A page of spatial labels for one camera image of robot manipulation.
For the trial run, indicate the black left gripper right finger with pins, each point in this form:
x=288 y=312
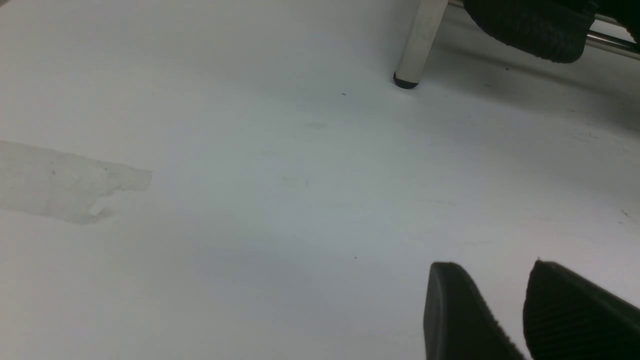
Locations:
x=568 y=317

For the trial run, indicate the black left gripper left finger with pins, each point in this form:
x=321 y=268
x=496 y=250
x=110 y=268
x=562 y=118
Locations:
x=457 y=322

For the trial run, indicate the black knit sneaker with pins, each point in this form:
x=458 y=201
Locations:
x=553 y=30

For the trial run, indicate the stainless steel shoe rack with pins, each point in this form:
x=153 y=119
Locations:
x=615 y=29

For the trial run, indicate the clear tape patch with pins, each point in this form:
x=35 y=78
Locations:
x=65 y=186

